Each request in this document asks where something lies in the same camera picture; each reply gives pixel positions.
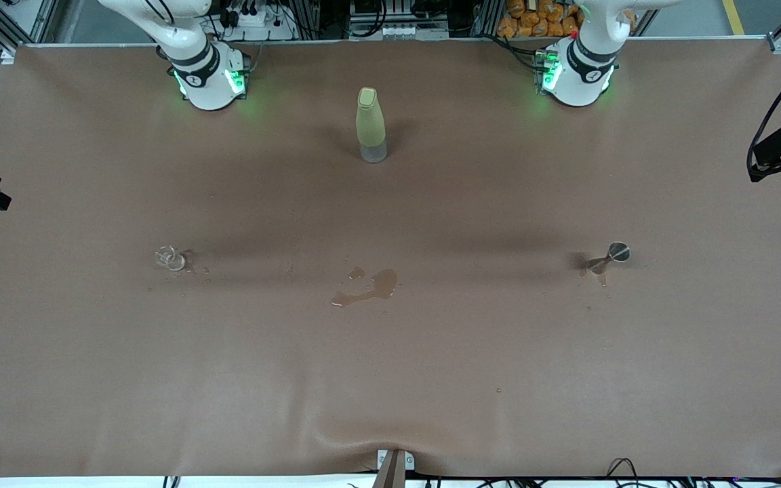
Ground clear wine glass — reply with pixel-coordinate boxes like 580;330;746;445
586;242;631;275

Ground clear glass measuring beaker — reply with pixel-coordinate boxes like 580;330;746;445
155;245;188;272

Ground orange snack bags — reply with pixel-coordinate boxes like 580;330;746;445
497;0;635;39

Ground white power strip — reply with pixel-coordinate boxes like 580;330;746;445
224;8;284;40

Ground green bottle with clear base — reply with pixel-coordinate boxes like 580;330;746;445
355;87;388;164

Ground brown liquid puddle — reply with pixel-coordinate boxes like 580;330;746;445
331;266;399;308

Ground brown table mat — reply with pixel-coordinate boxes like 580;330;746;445
0;37;781;479

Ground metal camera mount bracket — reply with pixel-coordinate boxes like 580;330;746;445
372;449;416;488

